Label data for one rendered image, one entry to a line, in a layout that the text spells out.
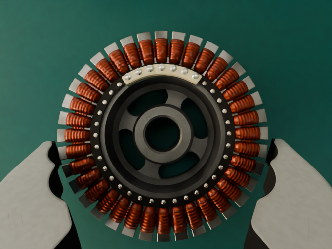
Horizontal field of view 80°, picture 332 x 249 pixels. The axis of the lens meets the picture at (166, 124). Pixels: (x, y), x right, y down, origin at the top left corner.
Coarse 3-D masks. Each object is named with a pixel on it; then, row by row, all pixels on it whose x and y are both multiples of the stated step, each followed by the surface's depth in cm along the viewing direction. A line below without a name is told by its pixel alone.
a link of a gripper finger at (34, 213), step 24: (48, 144) 11; (24, 168) 9; (48, 168) 9; (0, 192) 8; (24, 192) 8; (48, 192) 8; (0, 216) 7; (24, 216) 7; (48, 216) 7; (0, 240) 6; (24, 240) 6; (48, 240) 6; (72, 240) 7
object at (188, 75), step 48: (144, 48) 10; (192, 48) 10; (96, 96) 10; (192, 96) 12; (240, 96) 11; (96, 144) 10; (144, 144) 11; (192, 144) 12; (240, 144) 10; (96, 192) 10; (144, 192) 11; (192, 192) 10; (240, 192) 10
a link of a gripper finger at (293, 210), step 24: (288, 168) 9; (312, 168) 9; (264, 192) 10; (288, 192) 8; (312, 192) 8; (264, 216) 7; (288, 216) 7; (312, 216) 7; (264, 240) 6; (288, 240) 6; (312, 240) 6
